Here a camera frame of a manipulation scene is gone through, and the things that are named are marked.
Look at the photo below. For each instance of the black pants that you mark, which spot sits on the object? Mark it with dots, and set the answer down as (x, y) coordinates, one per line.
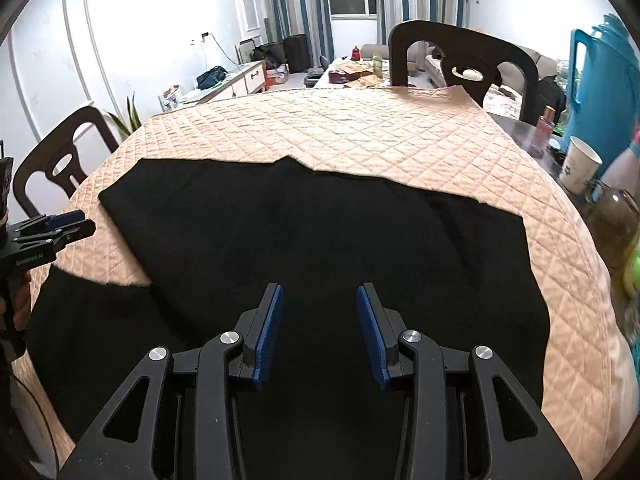
(300, 235)

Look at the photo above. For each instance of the white low cabinet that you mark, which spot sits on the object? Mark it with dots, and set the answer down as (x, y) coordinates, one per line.
(240, 82)

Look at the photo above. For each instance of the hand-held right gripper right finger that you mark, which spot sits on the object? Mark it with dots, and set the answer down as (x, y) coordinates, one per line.
(372, 335)

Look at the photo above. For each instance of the dark wooden chair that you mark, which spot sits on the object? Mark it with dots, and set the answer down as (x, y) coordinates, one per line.
(47, 160)
(430, 35)

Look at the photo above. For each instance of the small pink bottle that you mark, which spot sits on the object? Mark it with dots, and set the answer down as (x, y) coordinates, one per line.
(542, 135)

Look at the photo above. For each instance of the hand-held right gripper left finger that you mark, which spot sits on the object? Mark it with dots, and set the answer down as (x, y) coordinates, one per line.
(267, 335)

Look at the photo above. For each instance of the glass jug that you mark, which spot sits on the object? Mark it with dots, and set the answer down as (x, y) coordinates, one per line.
(612, 225)

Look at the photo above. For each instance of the person's left hand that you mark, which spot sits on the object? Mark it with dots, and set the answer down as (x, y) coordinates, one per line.
(17, 307)

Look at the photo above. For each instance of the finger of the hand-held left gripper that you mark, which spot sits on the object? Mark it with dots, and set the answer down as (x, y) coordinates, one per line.
(65, 219)
(75, 230)

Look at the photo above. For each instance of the peach quilted blanket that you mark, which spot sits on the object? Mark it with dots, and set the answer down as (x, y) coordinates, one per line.
(350, 130)

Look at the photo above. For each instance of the white paper cup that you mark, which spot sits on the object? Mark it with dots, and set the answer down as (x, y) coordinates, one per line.
(580, 165)

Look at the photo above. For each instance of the box of small packets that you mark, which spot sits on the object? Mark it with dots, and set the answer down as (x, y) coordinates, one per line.
(169, 97)

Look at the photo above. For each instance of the leaning picture frame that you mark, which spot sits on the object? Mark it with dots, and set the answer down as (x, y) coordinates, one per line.
(247, 50)

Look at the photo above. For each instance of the black bag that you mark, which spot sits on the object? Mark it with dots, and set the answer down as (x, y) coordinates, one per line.
(267, 55)

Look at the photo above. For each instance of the blue plastic thermos jug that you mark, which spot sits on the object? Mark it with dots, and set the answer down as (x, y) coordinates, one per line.
(600, 100)

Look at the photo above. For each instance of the black suitcase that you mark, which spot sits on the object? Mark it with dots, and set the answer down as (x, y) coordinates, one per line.
(296, 52)

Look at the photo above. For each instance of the cluttered coffee table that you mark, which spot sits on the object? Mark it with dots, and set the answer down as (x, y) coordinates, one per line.
(345, 77)

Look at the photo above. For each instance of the green round object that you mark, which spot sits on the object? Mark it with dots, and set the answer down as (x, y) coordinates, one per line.
(632, 277)

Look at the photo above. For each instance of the green potted plant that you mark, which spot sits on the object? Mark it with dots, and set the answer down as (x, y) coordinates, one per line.
(125, 120)

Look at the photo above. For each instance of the dark teal bag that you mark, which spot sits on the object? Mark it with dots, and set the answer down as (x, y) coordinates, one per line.
(211, 78)

